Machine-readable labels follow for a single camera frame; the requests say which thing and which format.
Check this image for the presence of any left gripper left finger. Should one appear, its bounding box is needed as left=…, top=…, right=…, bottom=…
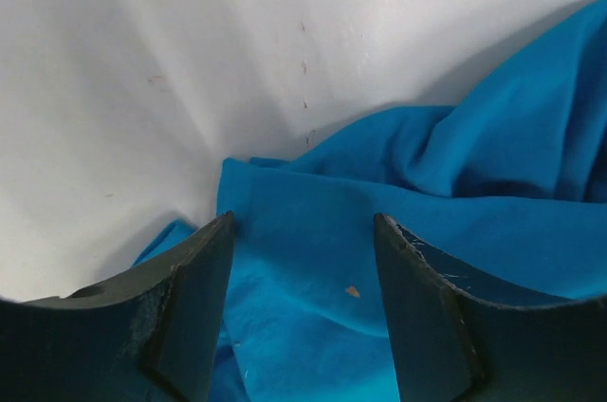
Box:
left=1, top=213, right=235, bottom=401

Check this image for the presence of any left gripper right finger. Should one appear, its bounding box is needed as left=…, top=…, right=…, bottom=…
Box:
left=374, top=213, right=606, bottom=402

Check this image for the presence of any blue t shirt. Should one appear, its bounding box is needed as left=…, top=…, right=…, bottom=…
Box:
left=130, top=0, right=607, bottom=402

